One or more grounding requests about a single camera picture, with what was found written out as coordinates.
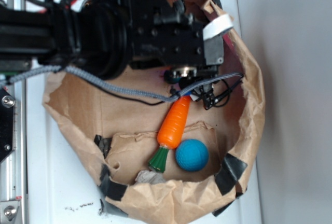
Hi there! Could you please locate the blue dimpled ball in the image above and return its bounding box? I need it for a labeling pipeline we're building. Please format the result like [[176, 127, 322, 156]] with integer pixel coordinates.
[[175, 139, 209, 172]]

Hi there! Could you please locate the aluminium frame rail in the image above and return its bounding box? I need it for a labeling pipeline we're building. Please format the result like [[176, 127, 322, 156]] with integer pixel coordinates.
[[0, 0, 27, 224]]

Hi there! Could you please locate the black mounting bracket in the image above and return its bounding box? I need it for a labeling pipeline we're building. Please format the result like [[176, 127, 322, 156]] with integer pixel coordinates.
[[0, 88, 15, 162]]

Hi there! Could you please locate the orange plastic carrot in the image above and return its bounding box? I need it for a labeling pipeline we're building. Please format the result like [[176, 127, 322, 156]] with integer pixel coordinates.
[[148, 95, 191, 173]]

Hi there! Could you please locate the dark green plastic pickle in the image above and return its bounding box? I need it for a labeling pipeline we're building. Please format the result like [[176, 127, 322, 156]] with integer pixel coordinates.
[[163, 70, 180, 85]]

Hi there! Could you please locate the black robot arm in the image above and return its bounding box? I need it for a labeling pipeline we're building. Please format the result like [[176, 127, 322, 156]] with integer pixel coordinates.
[[1, 0, 224, 79]]

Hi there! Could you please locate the grey braided cable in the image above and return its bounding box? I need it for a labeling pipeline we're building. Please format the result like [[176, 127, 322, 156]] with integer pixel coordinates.
[[0, 65, 244, 103]]

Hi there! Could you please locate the brown paper bag bin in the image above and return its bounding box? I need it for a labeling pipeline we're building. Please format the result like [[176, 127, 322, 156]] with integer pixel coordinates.
[[43, 30, 266, 223]]

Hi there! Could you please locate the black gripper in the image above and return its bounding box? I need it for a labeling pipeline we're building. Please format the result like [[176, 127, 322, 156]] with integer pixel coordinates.
[[130, 0, 233, 69]]

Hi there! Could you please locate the crumpled white paper scrap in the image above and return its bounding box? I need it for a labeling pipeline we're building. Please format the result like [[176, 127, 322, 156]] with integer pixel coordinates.
[[135, 170, 166, 185]]

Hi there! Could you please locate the thin black wire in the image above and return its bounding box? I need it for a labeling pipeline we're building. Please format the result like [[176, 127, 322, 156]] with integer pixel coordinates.
[[111, 75, 244, 110]]

